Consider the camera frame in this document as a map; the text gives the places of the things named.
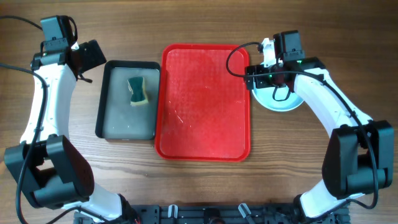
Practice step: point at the red plastic tray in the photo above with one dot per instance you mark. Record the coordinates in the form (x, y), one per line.
(203, 111)

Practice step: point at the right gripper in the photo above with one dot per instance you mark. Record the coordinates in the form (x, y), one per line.
(255, 70)

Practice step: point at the light blue plate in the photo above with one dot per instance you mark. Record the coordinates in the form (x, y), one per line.
(280, 100)

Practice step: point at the black water tray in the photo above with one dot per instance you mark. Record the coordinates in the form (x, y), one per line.
(117, 119)

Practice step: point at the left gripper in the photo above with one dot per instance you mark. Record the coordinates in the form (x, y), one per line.
(91, 58)

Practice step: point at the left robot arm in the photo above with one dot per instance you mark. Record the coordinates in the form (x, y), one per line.
(49, 170)

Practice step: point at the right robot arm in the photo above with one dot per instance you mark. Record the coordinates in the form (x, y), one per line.
(359, 156)

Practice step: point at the green yellow sponge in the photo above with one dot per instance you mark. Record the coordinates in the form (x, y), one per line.
(137, 87)

